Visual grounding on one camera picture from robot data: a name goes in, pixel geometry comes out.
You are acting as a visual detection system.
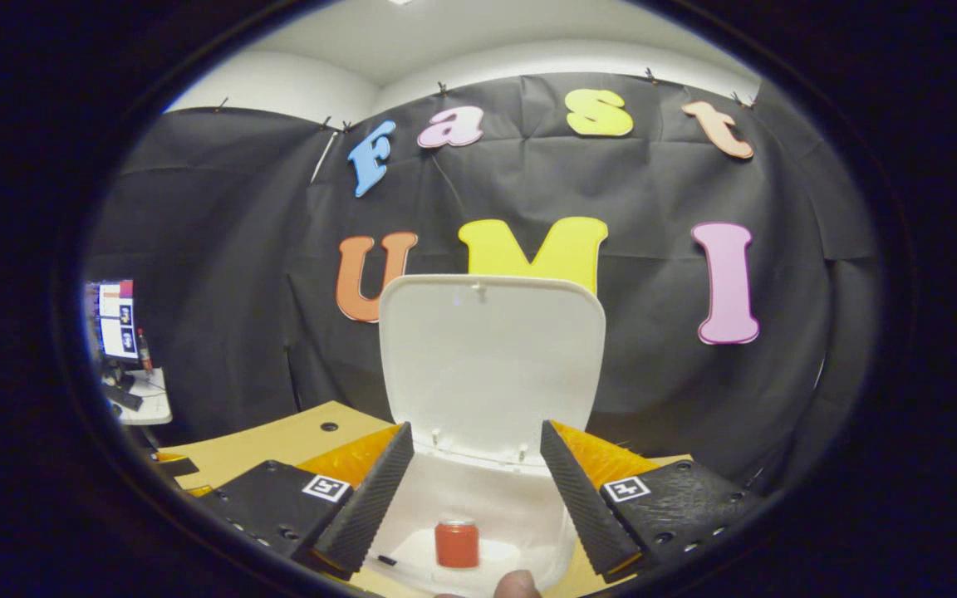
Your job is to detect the computer monitor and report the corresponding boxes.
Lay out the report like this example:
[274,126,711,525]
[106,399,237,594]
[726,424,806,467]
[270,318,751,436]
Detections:
[96,281,138,360]

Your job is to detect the white desktop garbage bin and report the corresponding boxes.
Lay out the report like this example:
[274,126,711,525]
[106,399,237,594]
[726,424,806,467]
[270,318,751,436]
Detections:
[362,274,608,598]

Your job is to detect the wooden desktop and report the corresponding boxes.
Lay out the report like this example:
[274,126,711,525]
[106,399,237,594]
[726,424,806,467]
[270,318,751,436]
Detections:
[155,400,695,598]

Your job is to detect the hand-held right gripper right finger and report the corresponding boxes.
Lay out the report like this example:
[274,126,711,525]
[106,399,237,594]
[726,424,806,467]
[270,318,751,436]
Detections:
[539,419,766,582]

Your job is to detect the black keyboard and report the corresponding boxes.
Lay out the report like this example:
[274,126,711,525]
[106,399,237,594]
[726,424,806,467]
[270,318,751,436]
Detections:
[102,383,145,413]

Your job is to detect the orange pop can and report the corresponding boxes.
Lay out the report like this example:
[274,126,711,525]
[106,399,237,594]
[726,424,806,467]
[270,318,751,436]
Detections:
[434,516,481,570]

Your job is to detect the white side table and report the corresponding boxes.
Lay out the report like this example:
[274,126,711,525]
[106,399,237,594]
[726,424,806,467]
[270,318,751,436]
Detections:
[105,370,173,426]

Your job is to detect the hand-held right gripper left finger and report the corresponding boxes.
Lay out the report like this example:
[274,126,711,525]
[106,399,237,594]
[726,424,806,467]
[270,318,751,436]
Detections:
[196,421,415,580]

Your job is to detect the black backdrop cloth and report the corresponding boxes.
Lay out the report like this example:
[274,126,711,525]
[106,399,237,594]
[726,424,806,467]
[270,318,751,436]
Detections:
[84,73,882,499]

